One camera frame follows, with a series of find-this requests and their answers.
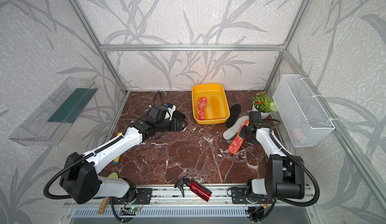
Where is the red patterned insole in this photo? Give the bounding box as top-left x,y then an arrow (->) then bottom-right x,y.
228,119 -> 249,154
197,97 -> 208,121

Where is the yellow insole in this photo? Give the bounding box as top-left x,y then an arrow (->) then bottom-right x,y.
209,96 -> 221,119
194,97 -> 200,119

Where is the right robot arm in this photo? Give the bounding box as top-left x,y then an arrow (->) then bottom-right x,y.
238,111 -> 320,207

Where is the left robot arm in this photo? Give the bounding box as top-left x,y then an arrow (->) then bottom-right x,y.
43,103 -> 188,204

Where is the yellow plastic storage box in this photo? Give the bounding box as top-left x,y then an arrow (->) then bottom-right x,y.
192,83 -> 230,125

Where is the black insole left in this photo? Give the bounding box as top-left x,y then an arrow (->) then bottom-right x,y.
173,110 -> 186,120

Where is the black insole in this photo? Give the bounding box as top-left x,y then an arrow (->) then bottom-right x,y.
226,103 -> 241,129
173,110 -> 186,120

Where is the black insole right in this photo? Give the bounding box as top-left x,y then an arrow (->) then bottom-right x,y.
226,103 -> 241,129

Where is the potted plant white pot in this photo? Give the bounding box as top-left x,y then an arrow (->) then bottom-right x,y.
252,91 -> 278,119

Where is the yellow scraper tool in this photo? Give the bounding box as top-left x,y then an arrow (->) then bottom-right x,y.
113,132 -> 122,165

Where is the green insole piece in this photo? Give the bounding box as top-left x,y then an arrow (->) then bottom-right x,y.
108,172 -> 119,179

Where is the red spray bottle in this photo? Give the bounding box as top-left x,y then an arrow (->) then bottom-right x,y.
174,176 -> 212,202

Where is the white wire mesh basket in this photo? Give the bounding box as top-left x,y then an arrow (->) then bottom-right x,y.
273,74 -> 335,147

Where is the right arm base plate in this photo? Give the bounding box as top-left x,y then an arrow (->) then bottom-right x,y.
227,187 -> 272,205

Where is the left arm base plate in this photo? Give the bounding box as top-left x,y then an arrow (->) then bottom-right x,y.
116,188 -> 153,205

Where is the wooden handle tool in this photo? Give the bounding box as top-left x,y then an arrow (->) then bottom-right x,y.
98,197 -> 110,215

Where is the clear plastic wall shelf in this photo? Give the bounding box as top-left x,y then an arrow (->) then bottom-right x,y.
9,77 -> 98,146

